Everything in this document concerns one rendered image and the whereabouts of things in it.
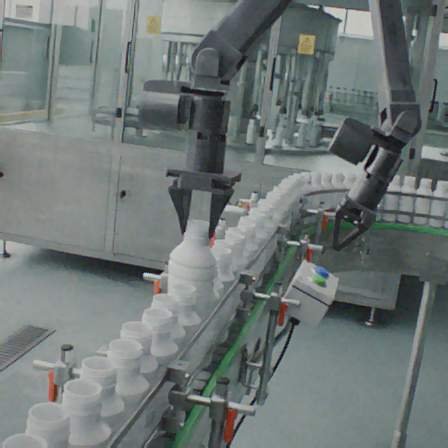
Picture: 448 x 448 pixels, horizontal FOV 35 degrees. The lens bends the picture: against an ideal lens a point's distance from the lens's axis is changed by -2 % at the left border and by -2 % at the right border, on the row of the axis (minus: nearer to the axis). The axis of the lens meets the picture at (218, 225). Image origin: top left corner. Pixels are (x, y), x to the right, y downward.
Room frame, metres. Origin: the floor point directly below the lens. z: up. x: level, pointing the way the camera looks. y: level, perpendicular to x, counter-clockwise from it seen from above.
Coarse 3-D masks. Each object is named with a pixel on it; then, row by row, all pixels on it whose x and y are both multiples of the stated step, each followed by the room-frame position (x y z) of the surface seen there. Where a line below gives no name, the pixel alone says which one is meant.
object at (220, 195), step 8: (184, 176) 1.01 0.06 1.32; (192, 176) 1.01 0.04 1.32; (184, 184) 1.01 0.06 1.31; (192, 184) 1.01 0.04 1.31; (200, 184) 1.01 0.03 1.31; (208, 184) 1.00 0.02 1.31; (216, 192) 1.00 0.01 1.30; (224, 192) 1.00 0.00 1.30; (232, 192) 1.05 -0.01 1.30; (216, 200) 1.00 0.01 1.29; (224, 200) 1.00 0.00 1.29; (216, 208) 1.01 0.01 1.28; (224, 208) 1.05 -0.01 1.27; (216, 216) 1.01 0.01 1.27; (216, 224) 1.04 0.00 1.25
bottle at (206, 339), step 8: (208, 296) 1.08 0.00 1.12; (216, 296) 1.09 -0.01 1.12; (208, 304) 1.07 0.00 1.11; (216, 304) 1.08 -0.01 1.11; (208, 312) 1.07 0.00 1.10; (216, 320) 1.09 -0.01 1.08; (208, 328) 1.07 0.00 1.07; (200, 336) 1.07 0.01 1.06; (208, 336) 1.07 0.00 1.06; (200, 344) 1.07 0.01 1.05; (208, 344) 1.08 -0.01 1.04; (200, 352) 1.07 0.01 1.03; (200, 360) 1.07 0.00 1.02; (208, 360) 1.08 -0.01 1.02
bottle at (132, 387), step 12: (120, 348) 0.76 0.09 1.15; (132, 348) 0.76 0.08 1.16; (120, 360) 0.73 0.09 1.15; (132, 360) 0.73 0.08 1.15; (120, 372) 0.73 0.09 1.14; (132, 372) 0.73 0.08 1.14; (120, 384) 0.73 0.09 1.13; (132, 384) 0.73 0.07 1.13; (144, 384) 0.74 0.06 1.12; (120, 396) 0.72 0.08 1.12; (132, 396) 0.72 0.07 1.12; (144, 396) 0.73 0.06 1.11; (132, 408) 0.72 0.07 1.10; (144, 420) 0.74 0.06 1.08; (132, 432) 0.72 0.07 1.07; (132, 444) 0.72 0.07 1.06
